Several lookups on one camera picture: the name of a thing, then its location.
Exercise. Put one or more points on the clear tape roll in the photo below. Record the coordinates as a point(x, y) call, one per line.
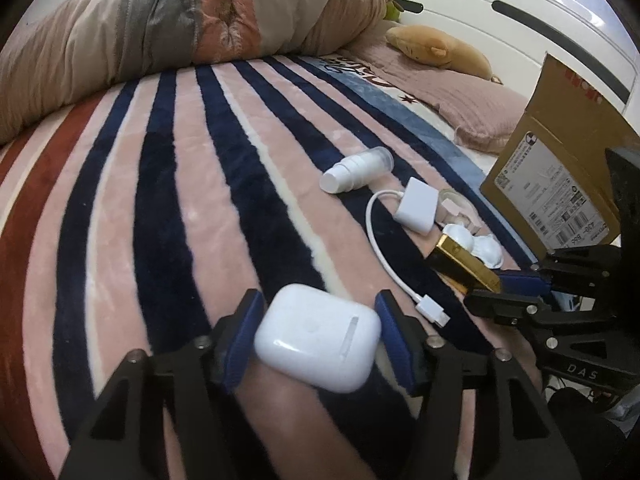
point(457, 205)

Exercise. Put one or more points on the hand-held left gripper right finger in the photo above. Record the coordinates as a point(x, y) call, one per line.
point(396, 341)

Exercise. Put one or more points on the gold rectangular box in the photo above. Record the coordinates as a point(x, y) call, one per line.
point(462, 262)

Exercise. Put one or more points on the tan plush toy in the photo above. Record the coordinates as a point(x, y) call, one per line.
point(440, 50)

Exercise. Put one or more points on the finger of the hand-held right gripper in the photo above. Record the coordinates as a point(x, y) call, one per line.
point(505, 305)
point(520, 280)

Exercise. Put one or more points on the pink pillow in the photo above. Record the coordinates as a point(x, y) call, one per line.
point(450, 95)

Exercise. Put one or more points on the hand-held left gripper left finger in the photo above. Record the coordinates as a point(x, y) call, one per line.
point(244, 336)

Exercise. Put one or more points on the brown cardboard box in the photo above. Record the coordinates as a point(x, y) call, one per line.
point(555, 160)

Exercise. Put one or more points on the white earbuds case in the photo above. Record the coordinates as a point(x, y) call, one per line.
point(320, 337)

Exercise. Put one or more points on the green plush toy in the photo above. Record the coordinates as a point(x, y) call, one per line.
point(393, 10)

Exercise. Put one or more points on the striped fleece blanket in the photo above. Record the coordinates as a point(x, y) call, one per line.
point(165, 200)

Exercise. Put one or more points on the beige and grey quilt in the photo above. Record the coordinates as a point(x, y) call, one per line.
point(175, 20)

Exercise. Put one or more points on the white pump bottle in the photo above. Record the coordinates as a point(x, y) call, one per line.
point(352, 172)

